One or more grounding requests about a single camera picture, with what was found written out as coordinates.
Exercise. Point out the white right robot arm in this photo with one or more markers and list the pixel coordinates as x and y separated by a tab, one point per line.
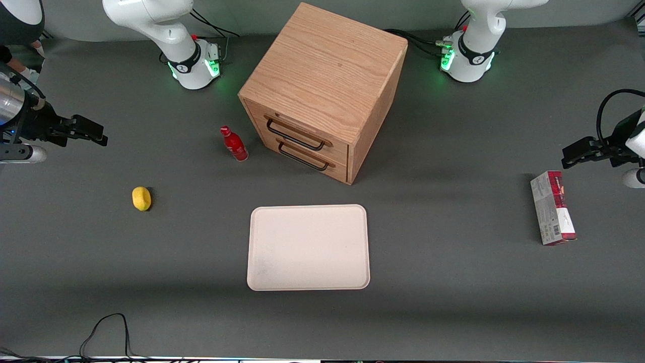
181	45

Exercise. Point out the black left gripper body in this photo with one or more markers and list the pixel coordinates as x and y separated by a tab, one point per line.
618	141

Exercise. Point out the wooden drawer cabinet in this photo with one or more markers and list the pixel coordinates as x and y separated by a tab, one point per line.
327	70

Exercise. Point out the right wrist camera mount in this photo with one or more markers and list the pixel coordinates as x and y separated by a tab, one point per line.
25	154

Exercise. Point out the beige plastic tray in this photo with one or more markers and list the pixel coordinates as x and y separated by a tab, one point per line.
308	247

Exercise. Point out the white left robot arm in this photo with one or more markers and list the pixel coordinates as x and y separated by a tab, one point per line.
476	48

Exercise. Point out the grey red carton box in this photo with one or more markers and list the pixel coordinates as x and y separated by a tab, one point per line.
552	209

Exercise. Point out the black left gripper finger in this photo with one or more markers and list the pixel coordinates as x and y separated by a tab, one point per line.
582	146
584	157

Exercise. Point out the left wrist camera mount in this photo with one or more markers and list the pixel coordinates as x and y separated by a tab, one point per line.
635	178

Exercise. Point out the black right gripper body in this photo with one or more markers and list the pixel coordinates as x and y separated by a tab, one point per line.
40	125

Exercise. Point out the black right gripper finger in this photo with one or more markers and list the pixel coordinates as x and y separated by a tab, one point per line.
88	125
93	138

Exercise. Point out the person in dark clothes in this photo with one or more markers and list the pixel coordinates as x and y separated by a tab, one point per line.
20	20

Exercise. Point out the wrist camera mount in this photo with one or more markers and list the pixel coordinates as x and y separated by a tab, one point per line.
25	154
635	178

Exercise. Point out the yellow lemon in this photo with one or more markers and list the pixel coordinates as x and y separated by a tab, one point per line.
141	198

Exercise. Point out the red coke bottle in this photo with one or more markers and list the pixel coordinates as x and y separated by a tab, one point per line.
235	145

